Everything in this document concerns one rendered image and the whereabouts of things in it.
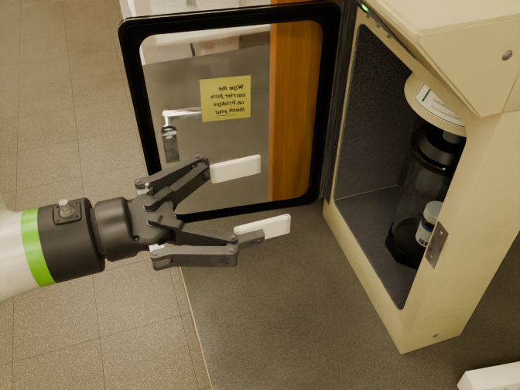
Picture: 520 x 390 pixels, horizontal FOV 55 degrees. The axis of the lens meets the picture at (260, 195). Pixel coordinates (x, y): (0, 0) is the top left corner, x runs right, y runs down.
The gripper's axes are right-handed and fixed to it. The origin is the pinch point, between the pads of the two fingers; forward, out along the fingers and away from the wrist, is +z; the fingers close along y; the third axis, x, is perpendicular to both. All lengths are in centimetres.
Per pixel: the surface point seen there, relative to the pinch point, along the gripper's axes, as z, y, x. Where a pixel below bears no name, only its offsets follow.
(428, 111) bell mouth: 20.9, -2.1, -9.9
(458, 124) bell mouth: 22.7, -5.7, -9.9
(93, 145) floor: -35, 177, 123
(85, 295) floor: -46, 83, 123
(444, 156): 24.9, -3.0, -2.1
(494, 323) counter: 36.7, -14.2, 28.9
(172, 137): -8.1, 18.1, 2.3
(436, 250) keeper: 18.9, -13.1, 3.3
